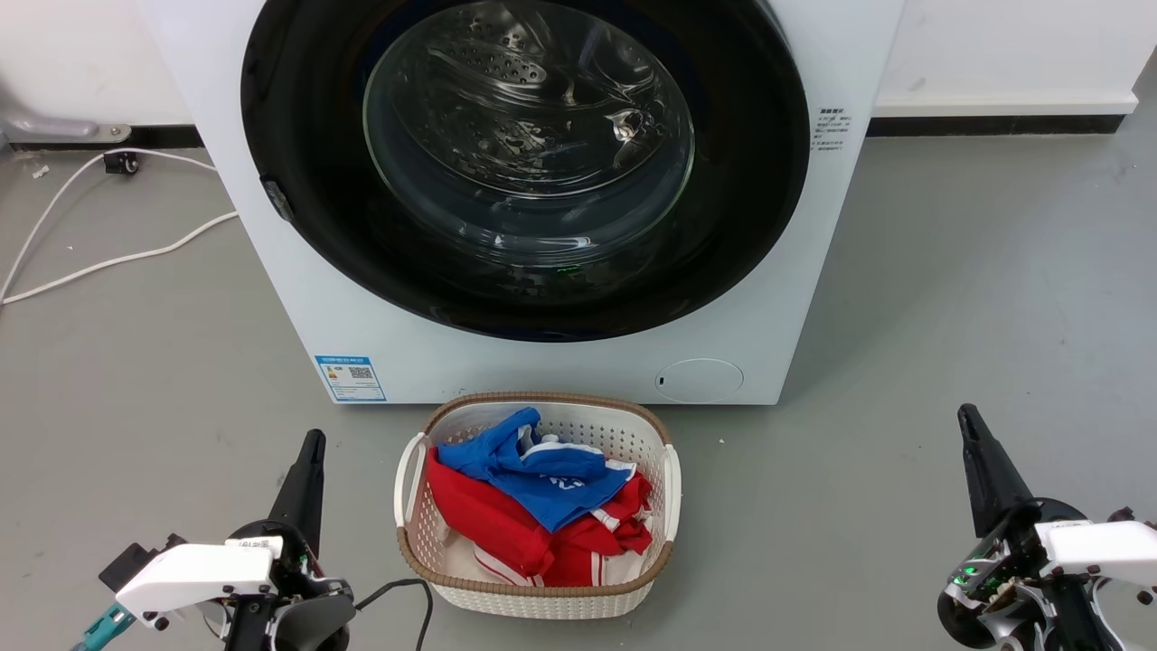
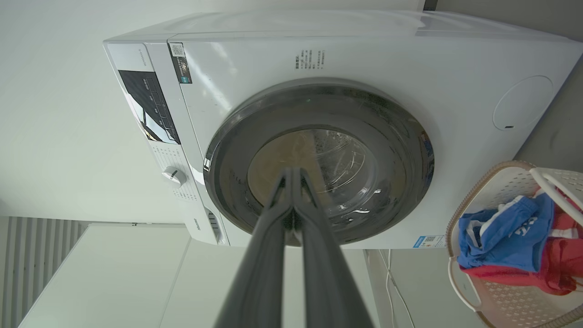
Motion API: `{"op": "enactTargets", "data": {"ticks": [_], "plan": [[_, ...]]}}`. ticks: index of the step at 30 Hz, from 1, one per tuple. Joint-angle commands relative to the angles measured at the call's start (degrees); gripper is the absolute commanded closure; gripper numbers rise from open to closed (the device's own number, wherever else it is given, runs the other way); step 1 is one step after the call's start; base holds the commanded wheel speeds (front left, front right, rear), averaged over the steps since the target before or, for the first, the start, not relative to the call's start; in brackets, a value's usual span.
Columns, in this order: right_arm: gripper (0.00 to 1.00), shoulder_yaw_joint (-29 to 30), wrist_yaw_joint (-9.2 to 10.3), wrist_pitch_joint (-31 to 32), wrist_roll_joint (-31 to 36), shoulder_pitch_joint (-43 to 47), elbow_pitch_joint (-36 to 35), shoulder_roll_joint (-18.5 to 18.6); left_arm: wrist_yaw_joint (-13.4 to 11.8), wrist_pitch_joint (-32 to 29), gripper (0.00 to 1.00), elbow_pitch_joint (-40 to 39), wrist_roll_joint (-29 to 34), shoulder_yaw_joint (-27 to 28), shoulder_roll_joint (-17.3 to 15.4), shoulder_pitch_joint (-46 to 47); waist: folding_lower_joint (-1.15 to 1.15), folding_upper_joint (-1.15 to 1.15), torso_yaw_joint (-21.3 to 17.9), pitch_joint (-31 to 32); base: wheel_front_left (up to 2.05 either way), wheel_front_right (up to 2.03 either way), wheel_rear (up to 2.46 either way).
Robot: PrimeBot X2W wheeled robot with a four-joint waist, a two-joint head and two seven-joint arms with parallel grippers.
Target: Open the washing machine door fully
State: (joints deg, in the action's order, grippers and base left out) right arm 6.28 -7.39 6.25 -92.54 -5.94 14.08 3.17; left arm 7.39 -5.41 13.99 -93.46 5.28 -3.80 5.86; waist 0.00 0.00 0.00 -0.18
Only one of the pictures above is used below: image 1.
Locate teal cable connector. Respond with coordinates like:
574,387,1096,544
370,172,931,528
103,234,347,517
72,604,136,651

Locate small black text sticker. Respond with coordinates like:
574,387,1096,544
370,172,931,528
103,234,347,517
811,107,855,153

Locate white front-load washing machine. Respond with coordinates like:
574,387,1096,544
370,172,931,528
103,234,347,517
136,0,908,406

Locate red garment with white stripes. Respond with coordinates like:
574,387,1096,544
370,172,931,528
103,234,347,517
425,448,654,587

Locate white and brown laundry basket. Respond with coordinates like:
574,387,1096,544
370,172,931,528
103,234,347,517
393,392,682,621

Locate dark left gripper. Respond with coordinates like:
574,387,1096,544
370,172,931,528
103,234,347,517
226,429,356,651

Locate round white filter cover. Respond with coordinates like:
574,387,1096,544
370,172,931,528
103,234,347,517
654,358,745,404

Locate white power cable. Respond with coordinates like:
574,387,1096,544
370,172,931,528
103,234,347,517
0,148,239,306

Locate black round glass washer door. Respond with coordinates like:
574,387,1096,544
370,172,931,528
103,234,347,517
240,0,811,343

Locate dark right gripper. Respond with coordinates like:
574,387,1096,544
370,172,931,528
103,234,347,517
937,403,1122,651

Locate thin black cable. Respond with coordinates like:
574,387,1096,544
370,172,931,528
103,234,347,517
354,579,435,651

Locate blue energy label sticker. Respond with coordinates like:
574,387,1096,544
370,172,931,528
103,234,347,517
315,355,388,403

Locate blue garment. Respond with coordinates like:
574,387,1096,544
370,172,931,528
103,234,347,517
437,407,638,534

